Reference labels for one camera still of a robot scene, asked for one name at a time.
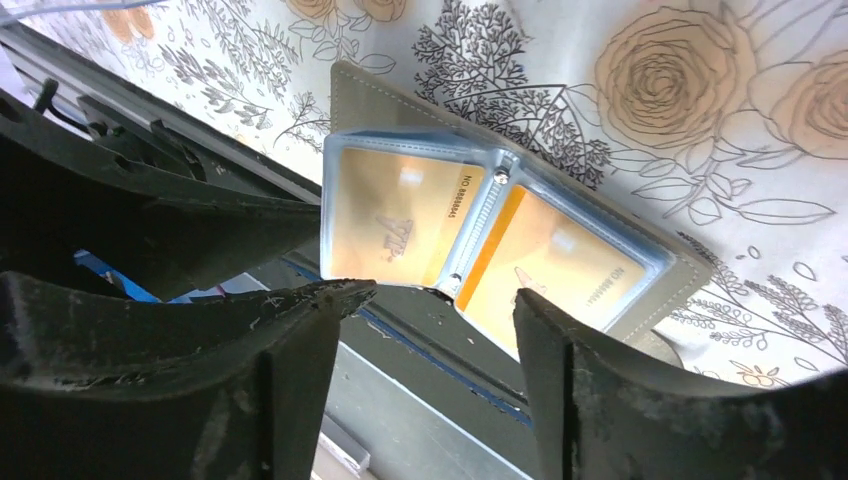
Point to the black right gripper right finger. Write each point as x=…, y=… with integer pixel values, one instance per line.
x=601, y=409

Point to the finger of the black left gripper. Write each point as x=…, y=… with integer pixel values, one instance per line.
x=170, y=234

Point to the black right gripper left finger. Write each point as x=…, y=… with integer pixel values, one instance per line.
x=99, y=387

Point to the grey leather card holder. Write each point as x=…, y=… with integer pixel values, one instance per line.
x=367, y=112

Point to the floral tablecloth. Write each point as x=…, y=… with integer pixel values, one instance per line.
x=723, y=120

